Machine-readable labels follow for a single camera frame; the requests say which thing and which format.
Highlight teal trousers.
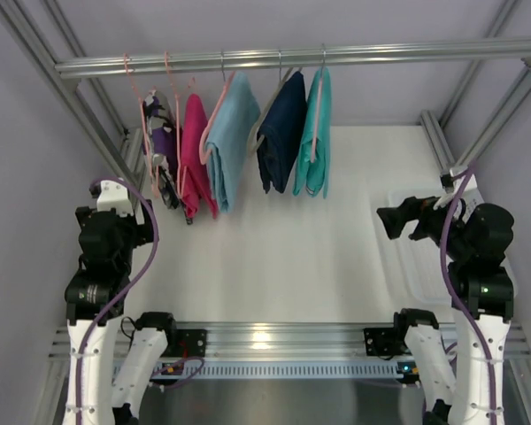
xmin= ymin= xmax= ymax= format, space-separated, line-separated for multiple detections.
xmin=292 ymin=66 xmax=332 ymax=198

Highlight pink hanger with metal hook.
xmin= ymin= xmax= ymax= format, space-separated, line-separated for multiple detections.
xmin=310 ymin=43 xmax=327 ymax=164

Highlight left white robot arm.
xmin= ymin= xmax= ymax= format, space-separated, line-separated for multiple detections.
xmin=63 ymin=207 xmax=177 ymax=424

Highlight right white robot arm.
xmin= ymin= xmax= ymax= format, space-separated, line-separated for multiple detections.
xmin=376 ymin=197 xmax=514 ymax=424

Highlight pink hanger of magenta trousers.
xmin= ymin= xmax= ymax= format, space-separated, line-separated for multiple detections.
xmin=164 ymin=50 xmax=187 ymax=201

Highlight magenta trousers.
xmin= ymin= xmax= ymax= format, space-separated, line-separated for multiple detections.
xmin=180 ymin=94 xmax=219 ymax=219

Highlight purple patterned trousers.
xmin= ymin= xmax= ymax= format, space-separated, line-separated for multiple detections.
xmin=142 ymin=89 xmax=192 ymax=225

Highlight navy blue trousers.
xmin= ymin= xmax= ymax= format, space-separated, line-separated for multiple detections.
xmin=257 ymin=71 xmax=308 ymax=194

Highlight light blue trousers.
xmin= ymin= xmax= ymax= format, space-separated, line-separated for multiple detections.
xmin=205 ymin=72 xmax=260 ymax=213

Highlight grey hanger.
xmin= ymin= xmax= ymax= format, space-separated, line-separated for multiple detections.
xmin=246 ymin=66 xmax=307 ymax=158

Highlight pink hanger of blue trousers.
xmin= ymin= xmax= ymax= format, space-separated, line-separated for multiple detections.
xmin=198 ymin=50 xmax=235 ymax=166

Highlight white plastic basket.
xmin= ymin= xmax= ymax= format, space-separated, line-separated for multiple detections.
xmin=387 ymin=185 xmax=488 ymax=305

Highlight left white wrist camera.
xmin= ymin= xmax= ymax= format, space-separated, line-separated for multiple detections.
xmin=89 ymin=178 xmax=134 ymax=218

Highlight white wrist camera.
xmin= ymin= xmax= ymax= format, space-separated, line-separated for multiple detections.
xmin=89 ymin=178 xmax=134 ymax=218
xmin=433 ymin=166 xmax=477 ymax=210

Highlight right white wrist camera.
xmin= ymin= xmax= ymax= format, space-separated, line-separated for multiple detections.
xmin=433 ymin=166 xmax=477 ymax=210

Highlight aluminium hanging rail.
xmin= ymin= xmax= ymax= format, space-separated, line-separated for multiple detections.
xmin=54 ymin=36 xmax=531 ymax=80

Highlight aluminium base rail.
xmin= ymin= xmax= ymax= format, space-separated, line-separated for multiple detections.
xmin=48 ymin=322 xmax=531 ymax=361

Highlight white slotted cable duct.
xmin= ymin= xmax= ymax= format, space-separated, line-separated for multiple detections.
xmin=153 ymin=359 xmax=417 ymax=380

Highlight left aluminium frame struts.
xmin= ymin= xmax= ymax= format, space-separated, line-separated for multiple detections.
xmin=0 ymin=1 xmax=146 ymax=190

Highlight aluminium frame struts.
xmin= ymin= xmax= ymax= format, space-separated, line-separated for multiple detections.
xmin=0 ymin=1 xmax=146 ymax=190
xmin=419 ymin=1 xmax=531 ymax=177

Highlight right aluminium frame struts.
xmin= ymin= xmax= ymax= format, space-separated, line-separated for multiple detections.
xmin=419 ymin=1 xmax=531 ymax=177

